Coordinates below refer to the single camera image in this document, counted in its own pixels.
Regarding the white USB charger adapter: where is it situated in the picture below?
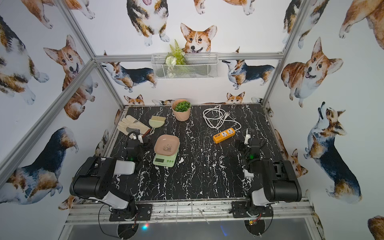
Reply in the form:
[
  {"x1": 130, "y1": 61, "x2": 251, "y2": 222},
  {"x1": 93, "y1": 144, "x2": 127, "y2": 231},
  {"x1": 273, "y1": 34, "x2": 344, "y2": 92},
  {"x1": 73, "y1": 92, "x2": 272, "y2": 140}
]
[{"x1": 243, "y1": 169, "x2": 254, "y2": 179}]

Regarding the orange power strip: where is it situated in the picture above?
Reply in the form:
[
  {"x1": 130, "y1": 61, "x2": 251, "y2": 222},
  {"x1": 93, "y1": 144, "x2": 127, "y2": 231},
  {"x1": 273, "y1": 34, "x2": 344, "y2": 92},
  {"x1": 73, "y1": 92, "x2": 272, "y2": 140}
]
[{"x1": 213, "y1": 128, "x2": 236, "y2": 144}]

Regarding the green electronic scale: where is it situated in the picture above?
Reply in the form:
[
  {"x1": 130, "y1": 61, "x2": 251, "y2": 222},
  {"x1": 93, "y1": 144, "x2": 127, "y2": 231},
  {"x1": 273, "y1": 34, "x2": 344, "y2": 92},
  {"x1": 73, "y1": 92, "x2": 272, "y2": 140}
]
[{"x1": 153, "y1": 149, "x2": 179, "y2": 168}]

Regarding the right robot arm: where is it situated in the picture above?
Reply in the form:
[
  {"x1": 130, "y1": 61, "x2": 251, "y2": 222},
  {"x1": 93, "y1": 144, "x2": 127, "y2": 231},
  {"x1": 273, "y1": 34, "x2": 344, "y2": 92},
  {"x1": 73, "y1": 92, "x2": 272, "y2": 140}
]
[{"x1": 230, "y1": 139, "x2": 302, "y2": 219}]

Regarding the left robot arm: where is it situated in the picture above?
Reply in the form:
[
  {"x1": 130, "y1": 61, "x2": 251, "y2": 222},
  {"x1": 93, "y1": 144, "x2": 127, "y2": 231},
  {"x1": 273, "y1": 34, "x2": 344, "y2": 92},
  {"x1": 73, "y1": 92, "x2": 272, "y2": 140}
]
[{"x1": 70, "y1": 132, "x2": 153, "y2": 222}]

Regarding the beige work glove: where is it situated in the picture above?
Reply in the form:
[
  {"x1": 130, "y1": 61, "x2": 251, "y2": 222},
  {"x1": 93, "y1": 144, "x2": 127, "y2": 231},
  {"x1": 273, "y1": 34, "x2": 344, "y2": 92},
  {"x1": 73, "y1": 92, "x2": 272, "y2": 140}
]
[{"x1": 117, "y1": 115, "x2": 151, "y2": 136}]

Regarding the pink square bowl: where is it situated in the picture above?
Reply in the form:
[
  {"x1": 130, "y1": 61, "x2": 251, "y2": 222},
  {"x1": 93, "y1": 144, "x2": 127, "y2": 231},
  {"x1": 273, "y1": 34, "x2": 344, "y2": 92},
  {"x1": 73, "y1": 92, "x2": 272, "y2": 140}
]
[{"x1": 154, "y1": 135, "x2": 180, "y2": 156}]

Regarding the green hand brush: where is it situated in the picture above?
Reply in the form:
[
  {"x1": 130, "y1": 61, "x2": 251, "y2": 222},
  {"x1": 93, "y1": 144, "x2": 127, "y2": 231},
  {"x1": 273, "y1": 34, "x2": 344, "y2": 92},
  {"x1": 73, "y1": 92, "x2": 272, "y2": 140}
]
[{"x1": 149, "y1": 116, "x2": 166, "y2": 135}]

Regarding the pink pot with green plant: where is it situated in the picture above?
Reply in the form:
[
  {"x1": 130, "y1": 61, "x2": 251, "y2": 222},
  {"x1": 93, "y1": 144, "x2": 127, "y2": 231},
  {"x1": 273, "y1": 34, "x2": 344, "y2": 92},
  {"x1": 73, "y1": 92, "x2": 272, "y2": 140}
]
[{"x1": 172, "y1": 99, "x2": 191, "y2": 122}]

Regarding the artificial fern with flower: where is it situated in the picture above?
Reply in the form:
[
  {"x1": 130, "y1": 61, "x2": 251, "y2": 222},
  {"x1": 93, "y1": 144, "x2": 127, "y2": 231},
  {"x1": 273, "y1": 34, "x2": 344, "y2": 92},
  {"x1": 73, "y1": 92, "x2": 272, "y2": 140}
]
[{"x1": 165, "y1": 40, "x2": 187, "y2": 66}]

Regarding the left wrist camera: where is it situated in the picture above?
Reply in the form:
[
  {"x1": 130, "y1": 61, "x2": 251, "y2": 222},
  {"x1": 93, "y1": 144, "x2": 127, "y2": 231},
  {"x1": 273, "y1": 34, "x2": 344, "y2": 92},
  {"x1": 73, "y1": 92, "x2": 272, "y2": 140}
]
[{"x1": 134, "y1": 132, "x2": 144, "y2": 144}]

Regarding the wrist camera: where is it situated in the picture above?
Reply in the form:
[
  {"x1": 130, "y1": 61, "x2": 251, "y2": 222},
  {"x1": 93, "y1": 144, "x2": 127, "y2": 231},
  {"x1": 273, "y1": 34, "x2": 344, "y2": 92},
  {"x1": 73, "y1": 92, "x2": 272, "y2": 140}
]
[
  {"x1": 134, "y1": 132, "x2": 144, "y2": 144},
  {"x1": 244, "y1": 129, "x2": 252, "y2": 145}
]

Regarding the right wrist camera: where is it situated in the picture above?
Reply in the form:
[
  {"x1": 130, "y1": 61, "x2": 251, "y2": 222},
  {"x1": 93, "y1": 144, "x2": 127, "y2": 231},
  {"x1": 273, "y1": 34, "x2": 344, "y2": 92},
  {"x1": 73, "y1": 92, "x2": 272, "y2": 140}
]
[{"x1": 244, "y1": 129, "x2": 252, "y2": 145}]

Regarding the white power strip cable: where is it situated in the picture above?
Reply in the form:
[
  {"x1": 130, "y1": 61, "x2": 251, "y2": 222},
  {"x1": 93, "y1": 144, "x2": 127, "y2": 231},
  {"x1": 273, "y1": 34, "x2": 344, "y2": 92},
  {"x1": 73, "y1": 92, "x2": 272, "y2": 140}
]
[{"x1": 202, "y1": 104, "x2": 242, "y2": 132}]

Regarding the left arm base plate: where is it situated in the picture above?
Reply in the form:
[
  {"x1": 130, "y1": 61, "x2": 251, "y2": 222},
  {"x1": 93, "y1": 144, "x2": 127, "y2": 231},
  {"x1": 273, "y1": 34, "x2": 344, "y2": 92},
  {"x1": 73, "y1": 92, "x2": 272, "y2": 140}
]
[{"x1": 109, "y1": 204, "x2": 153, "y2": 222}]

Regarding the white wire wall basket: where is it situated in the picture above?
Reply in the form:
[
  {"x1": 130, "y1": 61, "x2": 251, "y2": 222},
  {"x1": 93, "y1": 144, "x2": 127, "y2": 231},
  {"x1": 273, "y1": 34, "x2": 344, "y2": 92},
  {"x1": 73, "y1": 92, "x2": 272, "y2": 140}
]
[{"x1": 151, "y1": 53, "x2": 219, "y2": 80}]

